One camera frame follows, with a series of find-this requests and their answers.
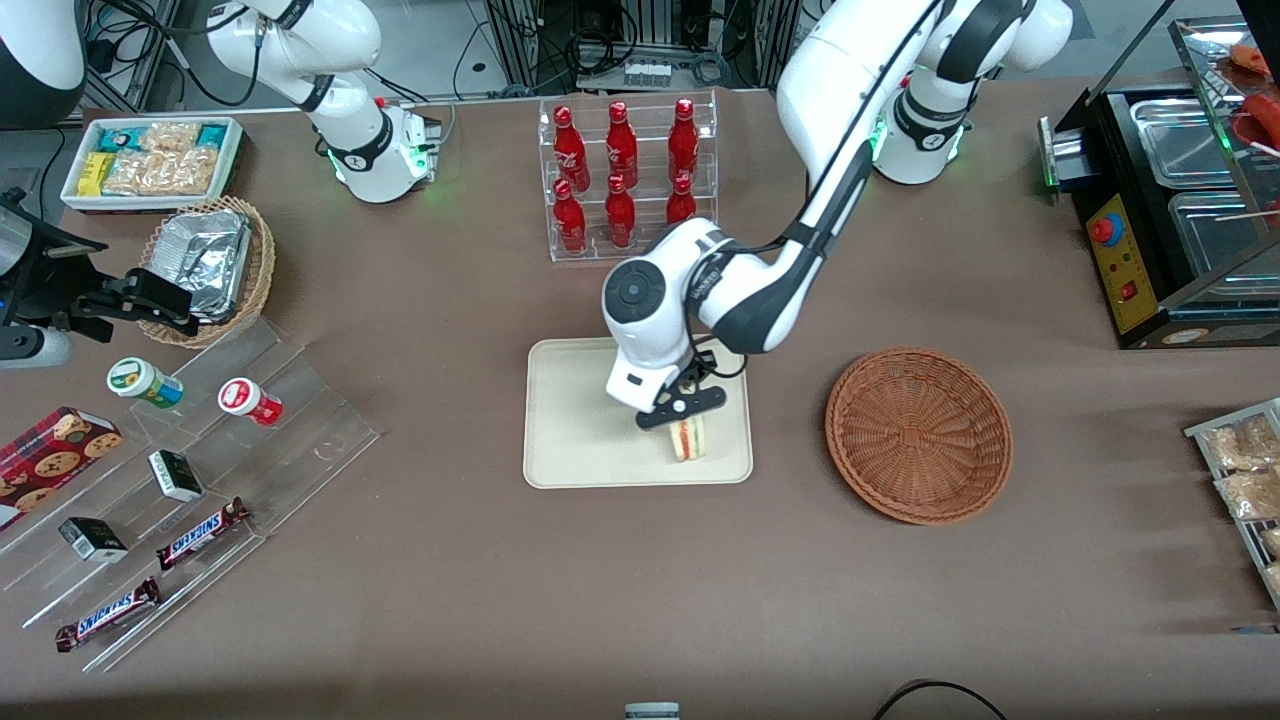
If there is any tray of packaged snacks right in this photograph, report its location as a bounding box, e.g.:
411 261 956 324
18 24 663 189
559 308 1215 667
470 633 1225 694
1184 398 1280 613

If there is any red lidded cup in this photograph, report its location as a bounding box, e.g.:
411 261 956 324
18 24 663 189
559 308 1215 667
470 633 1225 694
218 377 285 428

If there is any white snack bin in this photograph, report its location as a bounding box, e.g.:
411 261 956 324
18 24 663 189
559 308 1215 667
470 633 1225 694
60 116 245 214

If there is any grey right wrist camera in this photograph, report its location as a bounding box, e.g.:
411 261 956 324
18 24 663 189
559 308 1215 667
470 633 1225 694
0 325 74 370

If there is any triangle sandwich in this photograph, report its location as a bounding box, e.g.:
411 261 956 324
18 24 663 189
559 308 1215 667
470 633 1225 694
669 417 709 464

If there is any green lidded cup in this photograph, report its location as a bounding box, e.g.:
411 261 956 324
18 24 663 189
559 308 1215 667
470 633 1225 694
107 357 186 411

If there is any light wicker basket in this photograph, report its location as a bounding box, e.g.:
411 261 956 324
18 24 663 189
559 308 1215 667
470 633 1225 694
138 196 277 349

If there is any red cookie box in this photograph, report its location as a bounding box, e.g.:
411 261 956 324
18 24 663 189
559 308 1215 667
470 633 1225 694
0 406 124 532

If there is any clear acrylic stepped shelf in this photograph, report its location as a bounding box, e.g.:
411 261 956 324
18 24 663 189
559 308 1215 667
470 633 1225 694
0 318 382 674

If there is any clear acrylic bottle rack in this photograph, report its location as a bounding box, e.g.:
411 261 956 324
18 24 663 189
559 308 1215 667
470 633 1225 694
538 89 719 264

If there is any red sausage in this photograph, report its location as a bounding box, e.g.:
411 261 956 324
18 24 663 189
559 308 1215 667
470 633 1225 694
1228 45 1280 151

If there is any cream plastic tray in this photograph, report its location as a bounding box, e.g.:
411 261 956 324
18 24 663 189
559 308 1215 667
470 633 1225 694
523 337 754 490

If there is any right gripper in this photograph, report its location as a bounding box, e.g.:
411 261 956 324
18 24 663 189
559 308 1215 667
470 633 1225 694
0 190 197 343

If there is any large clear cracker bag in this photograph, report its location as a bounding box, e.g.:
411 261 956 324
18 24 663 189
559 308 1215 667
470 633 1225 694
104 148 219 197

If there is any black food warmer machine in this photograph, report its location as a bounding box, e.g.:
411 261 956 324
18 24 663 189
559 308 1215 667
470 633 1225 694
1038 15 1280 351

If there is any brown wicker basket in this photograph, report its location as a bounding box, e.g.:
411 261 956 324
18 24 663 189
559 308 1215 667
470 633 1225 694
825 346 1014 526

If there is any small clear cracker bag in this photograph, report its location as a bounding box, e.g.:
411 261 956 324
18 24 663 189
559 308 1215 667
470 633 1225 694
140 120 203 156

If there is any small black box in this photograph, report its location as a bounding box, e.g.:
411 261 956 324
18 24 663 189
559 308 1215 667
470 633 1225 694
148 450 205 504
58 516 130 564

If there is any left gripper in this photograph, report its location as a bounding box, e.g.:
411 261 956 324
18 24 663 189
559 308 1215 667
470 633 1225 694
604 340 728 431

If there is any black floor cable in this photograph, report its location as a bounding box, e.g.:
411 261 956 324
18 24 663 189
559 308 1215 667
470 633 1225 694
872 680 1011 720

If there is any Snickers bar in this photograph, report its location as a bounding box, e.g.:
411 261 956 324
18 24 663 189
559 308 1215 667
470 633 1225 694
55 577 162 653
155 497 251 572

